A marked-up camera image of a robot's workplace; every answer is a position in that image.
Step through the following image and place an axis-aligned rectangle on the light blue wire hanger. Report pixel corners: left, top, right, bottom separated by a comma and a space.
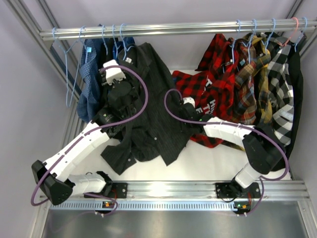
119, 23, 135, 60

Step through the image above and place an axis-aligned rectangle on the dark grey pinstripe shirt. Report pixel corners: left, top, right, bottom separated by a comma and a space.
101, 43, 193, 175

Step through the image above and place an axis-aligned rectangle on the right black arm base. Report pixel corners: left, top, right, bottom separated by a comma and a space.
215, 181, 261, 200

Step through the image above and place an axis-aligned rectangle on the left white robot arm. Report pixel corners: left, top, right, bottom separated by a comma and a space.
30, 102, 148, 206

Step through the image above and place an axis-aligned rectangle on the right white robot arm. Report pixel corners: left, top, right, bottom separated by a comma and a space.
179, 102, 287, 189

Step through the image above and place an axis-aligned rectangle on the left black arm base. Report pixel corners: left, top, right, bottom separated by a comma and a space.
89, 171, 128, 200

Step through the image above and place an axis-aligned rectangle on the red black plaid shirt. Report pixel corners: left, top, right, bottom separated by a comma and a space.
172, 70, 236, 148

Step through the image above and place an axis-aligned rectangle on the blue plaid shirt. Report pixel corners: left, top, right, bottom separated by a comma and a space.
112, 37, 135, 60

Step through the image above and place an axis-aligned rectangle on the light blue checked shirt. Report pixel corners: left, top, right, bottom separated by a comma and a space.
77, 39, 102, 123

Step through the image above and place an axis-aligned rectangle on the light blue empty hanger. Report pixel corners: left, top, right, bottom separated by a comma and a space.
52, 26, 86, 108

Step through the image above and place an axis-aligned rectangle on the red plaid hanging shirt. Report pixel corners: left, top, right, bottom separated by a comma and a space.
196, 34, 239, 82

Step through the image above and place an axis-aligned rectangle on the yellow brown plaid shirt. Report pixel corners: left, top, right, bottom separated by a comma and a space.
220, 35, 272, 125

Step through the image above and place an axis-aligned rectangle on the black white plaid shirt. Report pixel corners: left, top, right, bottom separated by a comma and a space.
261, 33, 295, 146

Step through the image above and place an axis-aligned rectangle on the black shirt far right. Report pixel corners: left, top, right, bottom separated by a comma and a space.
285, 42, 304, 159

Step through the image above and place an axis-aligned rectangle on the pink hanger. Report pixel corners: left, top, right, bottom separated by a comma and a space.
278, 17, 300, 47

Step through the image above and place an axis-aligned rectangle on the black hanging garment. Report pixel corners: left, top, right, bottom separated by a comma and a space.
98, 38, 114, 68

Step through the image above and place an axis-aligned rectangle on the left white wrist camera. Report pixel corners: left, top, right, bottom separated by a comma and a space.
103, 59, 126, 84

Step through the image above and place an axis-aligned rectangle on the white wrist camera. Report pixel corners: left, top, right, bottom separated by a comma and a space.
183, 97, 195, 107
103, 59, 126, 84

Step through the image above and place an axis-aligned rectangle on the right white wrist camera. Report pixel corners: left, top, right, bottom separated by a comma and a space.
183, 97, 195, 107

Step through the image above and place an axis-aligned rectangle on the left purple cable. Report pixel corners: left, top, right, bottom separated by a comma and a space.
30, 64, 149, 219

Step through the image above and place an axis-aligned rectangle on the aluminium front rail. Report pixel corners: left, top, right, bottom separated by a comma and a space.
48, 180, 310, 213

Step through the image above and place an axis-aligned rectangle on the aluminium hanging rail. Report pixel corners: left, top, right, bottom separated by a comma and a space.
40, 18, 317, 41

